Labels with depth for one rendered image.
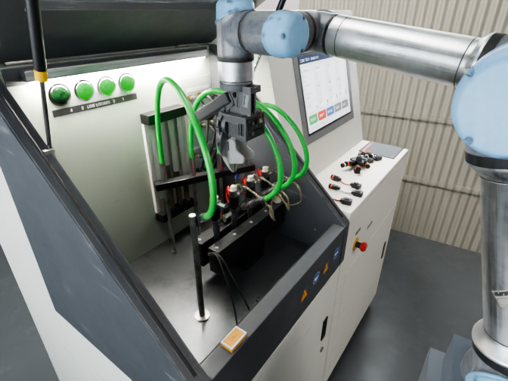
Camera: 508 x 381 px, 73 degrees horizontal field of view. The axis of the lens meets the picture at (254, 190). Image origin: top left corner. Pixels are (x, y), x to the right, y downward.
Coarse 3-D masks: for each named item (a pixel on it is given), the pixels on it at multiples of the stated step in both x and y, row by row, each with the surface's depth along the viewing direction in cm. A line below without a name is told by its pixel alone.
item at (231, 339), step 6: (234, 330) 71; (240, 330) 71; (228, 336) 70; (234, 336) 70; (240, 336) 70; (228, 342) 68; (234, 342) 69; (240, 342) 70; (228, 348) 68; (234, 348) 68
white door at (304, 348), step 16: (336, 272) 114; (320, 304) 109; (304, 320) 99; (320, 320) 114; (288, 336) 92; (304, 336) 104; (320, 336) 120; (288, 352) 96; (304, 352) 109; (320, 352) 127; (272, 368) 89; (288, 368) 100; (304, 368) 115; (320, 368) 135
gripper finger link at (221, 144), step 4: (220, 124) 76; (216, 128) 75; (220, 128) 75; (216, 132) 75; (220, 132) 75; (216, 136) 76; (220, 136) 75; (224, 136) 76; (216, 140) 76; (220, 140) 75; (224, 140) 76; (220, 144) 76; (224, 144) 77; (220, 148) 77; (224, 148) 77; (220, 152) 78; (224, 152) 78
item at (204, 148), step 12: (156, 96) 85; (180, 96) 68; (156, 108) 88; (192, 108) 67; (156, 120) 91; (192, 120) 66; (156, 132) 93; (204, 144) 65; (204, 156) 64; (216, 192) 66; (204, 216) 73
